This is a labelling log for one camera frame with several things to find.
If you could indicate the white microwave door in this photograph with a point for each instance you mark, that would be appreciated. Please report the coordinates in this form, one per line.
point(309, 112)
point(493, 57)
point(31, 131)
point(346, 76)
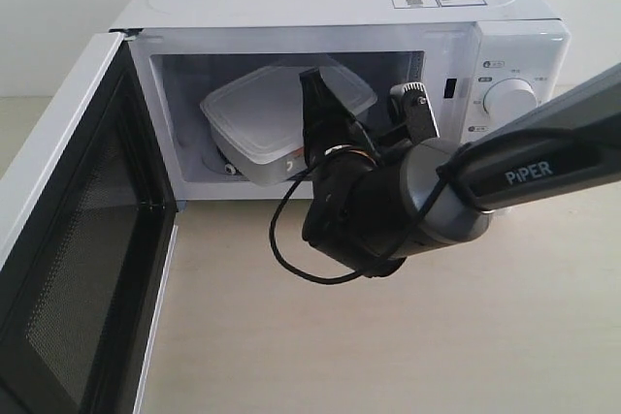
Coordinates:
point(87, 231)

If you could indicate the white lidded plastic container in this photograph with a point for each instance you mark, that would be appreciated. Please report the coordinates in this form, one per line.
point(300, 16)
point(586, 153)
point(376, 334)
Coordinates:
point(257, 119)

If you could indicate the white Midea microwave body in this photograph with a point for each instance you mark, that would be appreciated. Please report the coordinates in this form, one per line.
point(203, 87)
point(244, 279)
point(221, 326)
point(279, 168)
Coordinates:
point(186, 49)

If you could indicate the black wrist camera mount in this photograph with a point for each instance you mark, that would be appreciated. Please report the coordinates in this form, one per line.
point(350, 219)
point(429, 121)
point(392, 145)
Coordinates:
point(411, 111)

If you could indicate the white upper power knob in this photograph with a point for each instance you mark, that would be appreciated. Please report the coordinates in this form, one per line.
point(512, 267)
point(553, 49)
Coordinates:
point(509, 99)

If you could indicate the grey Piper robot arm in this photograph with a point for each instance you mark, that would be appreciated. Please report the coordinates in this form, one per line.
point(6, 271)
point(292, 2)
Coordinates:
point(451, 190)

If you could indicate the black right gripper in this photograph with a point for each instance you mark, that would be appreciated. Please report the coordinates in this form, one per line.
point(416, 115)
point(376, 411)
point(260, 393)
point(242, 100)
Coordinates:
point(357, 212)

